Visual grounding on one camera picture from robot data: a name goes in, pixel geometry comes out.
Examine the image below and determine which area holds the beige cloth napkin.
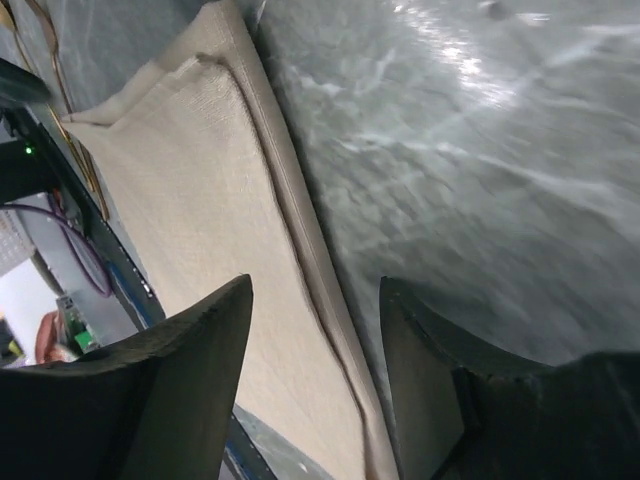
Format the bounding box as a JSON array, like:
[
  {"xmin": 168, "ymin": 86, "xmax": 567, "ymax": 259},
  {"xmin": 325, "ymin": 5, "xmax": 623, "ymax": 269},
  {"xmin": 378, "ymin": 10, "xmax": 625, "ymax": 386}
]
[{"xmin": 63, "ymin": 1, "xmax": 398, "ymax": 479}]

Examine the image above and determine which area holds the copper fork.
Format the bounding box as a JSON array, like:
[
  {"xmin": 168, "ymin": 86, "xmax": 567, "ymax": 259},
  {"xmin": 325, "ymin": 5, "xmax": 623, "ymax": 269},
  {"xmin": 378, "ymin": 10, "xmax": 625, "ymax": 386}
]
[{"xmin": 26, "ymin": 0, "xmax": 110, "ymax": 221}]

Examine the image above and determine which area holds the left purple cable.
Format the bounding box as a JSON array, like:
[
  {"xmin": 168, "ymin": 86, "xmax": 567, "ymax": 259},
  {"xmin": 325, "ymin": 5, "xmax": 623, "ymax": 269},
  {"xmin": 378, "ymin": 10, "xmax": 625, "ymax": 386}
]
[{"xmin": 0, "ymin": 202, "xmax": 114, "ymax": 299}]

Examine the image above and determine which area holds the gold spoon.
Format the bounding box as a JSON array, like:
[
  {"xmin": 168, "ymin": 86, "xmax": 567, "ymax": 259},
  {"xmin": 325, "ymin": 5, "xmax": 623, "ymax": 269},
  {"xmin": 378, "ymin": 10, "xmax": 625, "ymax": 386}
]
[{"xmin": 0, "ymin": 0, "xmax": 36, "ymax": 73}]

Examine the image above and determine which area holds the person's hand in background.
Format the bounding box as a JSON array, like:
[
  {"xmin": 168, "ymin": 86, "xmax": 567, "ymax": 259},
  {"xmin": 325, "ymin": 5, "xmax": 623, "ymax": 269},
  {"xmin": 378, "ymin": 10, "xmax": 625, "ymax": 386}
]
[{"xmin": 34, "ymin": 311, "xmax": 79, "ymax": 364}]

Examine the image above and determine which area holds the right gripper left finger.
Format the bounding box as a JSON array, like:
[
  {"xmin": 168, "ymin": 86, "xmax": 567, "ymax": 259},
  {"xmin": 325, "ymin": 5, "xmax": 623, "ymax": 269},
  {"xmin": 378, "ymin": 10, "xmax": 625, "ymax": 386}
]
[{"xmin": 1, "ymin": 275, "xmax": 253, "ymax": 479}]

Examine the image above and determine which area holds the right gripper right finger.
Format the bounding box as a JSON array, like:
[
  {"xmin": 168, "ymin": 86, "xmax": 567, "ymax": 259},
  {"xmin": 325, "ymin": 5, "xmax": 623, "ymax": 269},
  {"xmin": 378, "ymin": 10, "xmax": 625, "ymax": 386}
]
[{"xmin": 379, "ymin": 277, "xmax": 639, "ymax": 479}]

